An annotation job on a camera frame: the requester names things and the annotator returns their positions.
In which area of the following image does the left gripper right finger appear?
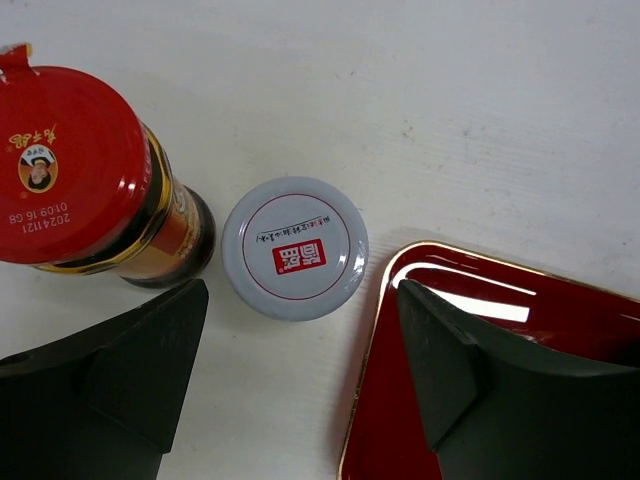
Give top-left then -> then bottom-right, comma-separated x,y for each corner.
398,280 -> 639,479

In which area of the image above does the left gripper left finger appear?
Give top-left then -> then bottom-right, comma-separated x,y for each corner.
1,279 -> 209,479

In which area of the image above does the red lid sauce jar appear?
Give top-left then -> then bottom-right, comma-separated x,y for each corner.
1,43 -> 216,288

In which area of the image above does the red lacquer tray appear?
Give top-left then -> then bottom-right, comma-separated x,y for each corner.
338,241 -> 639,479

